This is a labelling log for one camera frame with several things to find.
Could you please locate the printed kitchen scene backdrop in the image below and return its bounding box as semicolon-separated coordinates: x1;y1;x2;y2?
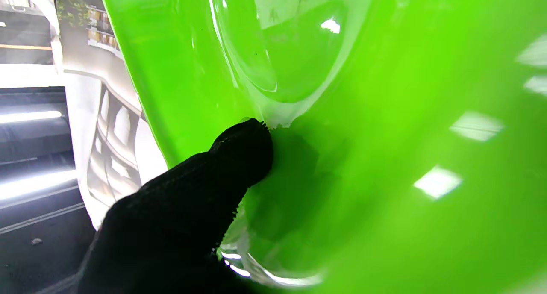
0;0;169;230

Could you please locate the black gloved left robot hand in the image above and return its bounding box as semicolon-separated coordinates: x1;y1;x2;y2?
75;118;274;294

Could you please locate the green plastic bowl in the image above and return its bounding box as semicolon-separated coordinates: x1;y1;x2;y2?
97;0;547;294

